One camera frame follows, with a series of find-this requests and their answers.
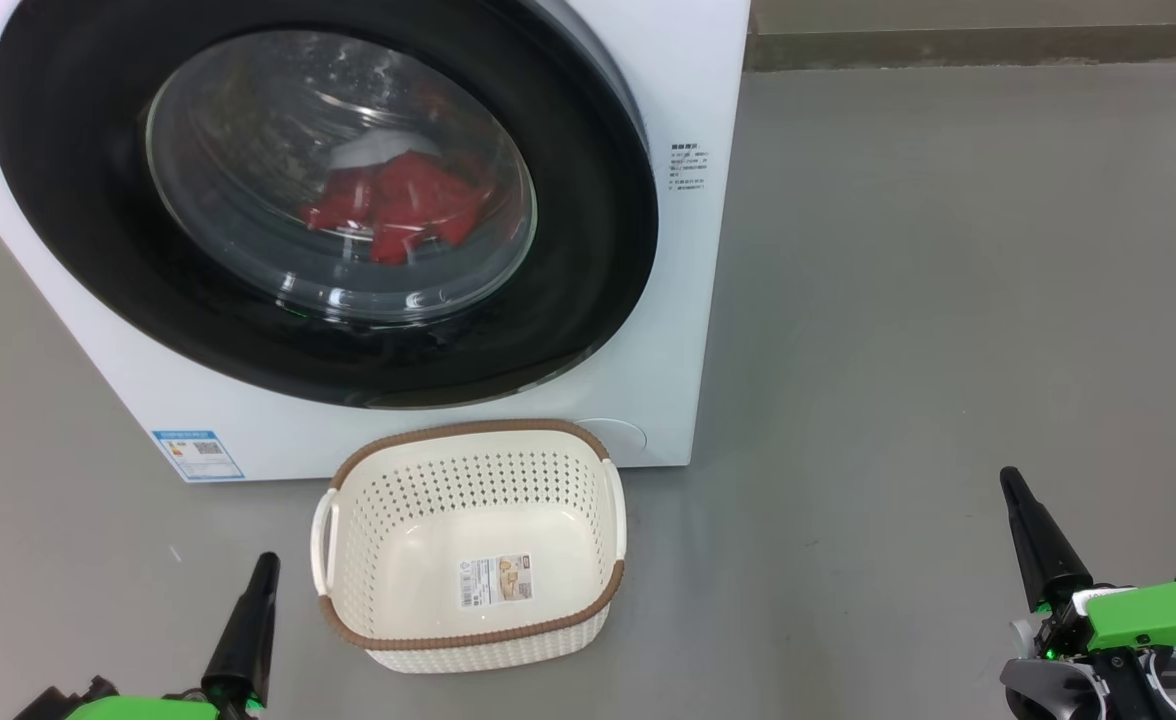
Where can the red and white garment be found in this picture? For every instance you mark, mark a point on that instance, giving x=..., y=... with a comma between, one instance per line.
x=418, y=205

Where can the cream perforated laundry basket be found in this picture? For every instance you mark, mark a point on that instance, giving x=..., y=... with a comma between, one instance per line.
x=468, y=640

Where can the white front-load washing machine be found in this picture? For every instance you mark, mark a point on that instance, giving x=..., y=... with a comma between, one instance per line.
x=668, y=330

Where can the printed product label sticker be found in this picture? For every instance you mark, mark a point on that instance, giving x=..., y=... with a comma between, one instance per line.
x=495, y=581

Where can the round white filter cover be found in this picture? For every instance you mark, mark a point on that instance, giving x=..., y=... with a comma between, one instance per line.
x=620, y=440

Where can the black round glass washer door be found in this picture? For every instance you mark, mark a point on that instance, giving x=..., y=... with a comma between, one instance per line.
x=568, y=290

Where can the blue energy label sticker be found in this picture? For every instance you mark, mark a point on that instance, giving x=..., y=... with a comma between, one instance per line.
x=198, y=455

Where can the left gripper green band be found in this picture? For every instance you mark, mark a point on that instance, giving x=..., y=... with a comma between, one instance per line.
x=148, y=710

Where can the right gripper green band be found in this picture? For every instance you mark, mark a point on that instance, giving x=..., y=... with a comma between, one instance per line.
x=1148, y=615

